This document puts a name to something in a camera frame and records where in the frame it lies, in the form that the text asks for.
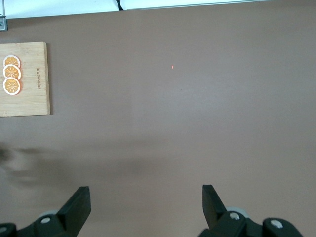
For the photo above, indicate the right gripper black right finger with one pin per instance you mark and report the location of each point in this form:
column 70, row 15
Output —
column 222, row 223

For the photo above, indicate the orange slice toy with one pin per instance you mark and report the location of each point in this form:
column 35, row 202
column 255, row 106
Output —
column 12, row 71
column 11, row 60
column 11, row 86

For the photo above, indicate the metal table edge bracket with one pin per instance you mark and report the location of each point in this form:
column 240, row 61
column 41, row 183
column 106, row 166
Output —
column 3, row 24

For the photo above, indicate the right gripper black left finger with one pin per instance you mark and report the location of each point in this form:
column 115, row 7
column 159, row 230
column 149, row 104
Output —
column 61, row 222

